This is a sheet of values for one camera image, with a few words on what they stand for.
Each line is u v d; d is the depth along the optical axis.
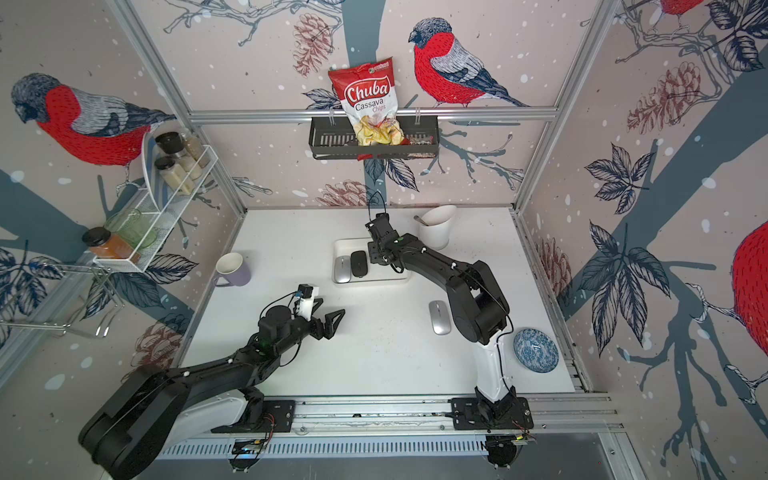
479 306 0.52
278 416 0.73
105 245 0.60
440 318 0.90
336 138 0.95
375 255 0.86
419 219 1.04
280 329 0.66
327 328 0.76
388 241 0.74
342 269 1.01
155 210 0.70
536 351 0.83
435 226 0.99
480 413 0.66
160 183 0.79
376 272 1.01
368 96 0.80
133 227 0.71
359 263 1.01
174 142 0.78
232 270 0.92
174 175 0.76
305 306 0.76
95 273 0.63
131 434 0.40
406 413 0.76
